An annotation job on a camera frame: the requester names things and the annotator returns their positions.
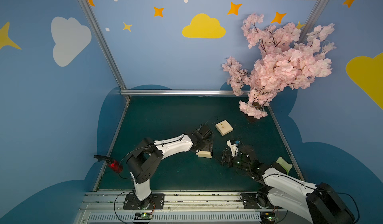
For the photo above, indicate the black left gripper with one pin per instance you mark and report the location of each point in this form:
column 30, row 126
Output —
column 206, row 145

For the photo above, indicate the light green cloth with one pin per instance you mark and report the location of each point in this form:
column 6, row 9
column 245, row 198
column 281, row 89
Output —
column 283, row 166

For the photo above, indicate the aluminium left frame post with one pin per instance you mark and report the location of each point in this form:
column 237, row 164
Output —
column 86, row 8

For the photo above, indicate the green circuit board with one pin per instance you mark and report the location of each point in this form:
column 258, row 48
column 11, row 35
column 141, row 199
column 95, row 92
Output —
column 143, row 216
column 268, row 218

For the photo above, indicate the right green circuit board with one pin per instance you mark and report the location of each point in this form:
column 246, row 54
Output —
column 268, row 218

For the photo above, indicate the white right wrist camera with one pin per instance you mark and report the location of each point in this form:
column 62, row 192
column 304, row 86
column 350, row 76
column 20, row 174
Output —
column 233, row 146

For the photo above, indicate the white lift-off lid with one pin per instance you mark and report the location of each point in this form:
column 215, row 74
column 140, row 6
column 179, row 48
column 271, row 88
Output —
column 206, row 151

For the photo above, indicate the aluminium frame post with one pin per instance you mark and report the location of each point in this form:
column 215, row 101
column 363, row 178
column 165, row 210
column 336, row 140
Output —
column 86, row 8
column 312, row 19

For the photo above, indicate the aluminium right frame post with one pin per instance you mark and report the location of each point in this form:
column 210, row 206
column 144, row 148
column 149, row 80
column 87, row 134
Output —
column 312, row 19

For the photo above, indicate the pink cherry blossom tree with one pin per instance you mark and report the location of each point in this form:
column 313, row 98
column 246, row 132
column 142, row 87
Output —
column 284, row 62

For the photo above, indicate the left green circuit board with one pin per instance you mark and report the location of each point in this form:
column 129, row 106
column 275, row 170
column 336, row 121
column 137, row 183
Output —
column 143, row 216

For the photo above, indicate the aluminium back frame rail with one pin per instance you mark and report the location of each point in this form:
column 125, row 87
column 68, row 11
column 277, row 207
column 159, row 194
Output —
column 163, row 92

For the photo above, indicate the front aluminium rail base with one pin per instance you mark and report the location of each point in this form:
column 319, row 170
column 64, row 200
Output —
column 202, row 207

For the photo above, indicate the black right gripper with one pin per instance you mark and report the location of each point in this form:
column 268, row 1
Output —
column 227, row 157

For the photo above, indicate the cream flower print box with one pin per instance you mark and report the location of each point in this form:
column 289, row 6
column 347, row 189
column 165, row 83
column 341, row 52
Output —
column 224, row 127

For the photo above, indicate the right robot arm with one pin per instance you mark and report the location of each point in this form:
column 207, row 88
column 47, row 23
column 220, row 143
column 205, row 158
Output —
column 317, row 203

